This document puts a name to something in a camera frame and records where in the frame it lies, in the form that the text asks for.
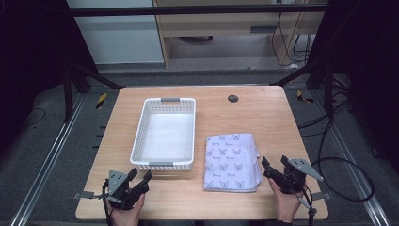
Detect light wooden desk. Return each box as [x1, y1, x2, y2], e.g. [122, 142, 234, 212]
[152, 0, 329, 69]

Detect black hanging desk cables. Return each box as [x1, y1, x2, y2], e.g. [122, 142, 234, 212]
[270, 11, 312, 68]

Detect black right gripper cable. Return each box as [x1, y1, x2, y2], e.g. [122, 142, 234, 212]
[295, 184, 318, 226]

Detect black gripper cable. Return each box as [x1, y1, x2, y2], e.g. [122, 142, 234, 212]
[295, 184, 318, 226]
[101, 179, 115, 226]

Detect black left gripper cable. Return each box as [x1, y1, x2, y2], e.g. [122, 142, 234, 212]
[101, 179, 115, 226]

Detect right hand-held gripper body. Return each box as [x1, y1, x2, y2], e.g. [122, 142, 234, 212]
[272, 157, 325, 195]

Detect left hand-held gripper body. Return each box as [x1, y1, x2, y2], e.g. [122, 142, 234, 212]
[105, 169, 150, 211]

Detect aluminium floor rail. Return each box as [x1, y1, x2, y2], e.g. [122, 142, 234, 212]
[9, 93, 87, 226]
[313, 89, 391, 226]

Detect white cabinet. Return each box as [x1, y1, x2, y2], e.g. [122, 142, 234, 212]
[66, 0, 166, 66]

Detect black looped floor cable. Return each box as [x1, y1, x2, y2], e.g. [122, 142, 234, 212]
[296, 103, 375, 203]

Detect yellow black striped tape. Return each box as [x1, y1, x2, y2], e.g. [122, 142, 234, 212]
[95, 92, 108, 110]
[295, 89, 315, 105]

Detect black metal stand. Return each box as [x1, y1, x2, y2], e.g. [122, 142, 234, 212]
[61, 60, 124, 124]
[268, 57, 336, 121]

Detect black horizontal frame bar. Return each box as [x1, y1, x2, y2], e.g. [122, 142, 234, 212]
[66, 4, 329, 17]

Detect folded light purple printed towel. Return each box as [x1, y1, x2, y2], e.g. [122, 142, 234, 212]
[202, 132, 263, 194]

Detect thin black floor cable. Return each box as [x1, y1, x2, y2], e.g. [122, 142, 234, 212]
[22, 107, 47, 128]

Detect white perforated plastic basket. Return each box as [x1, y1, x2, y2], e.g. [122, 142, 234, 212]
[129, 97, 198, 172]

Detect person's right hand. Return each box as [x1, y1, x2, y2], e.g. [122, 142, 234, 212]
[267, 177, 305, 225]

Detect person's left hand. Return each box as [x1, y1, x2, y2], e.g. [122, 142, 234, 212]
[105, 193, 146, 226]

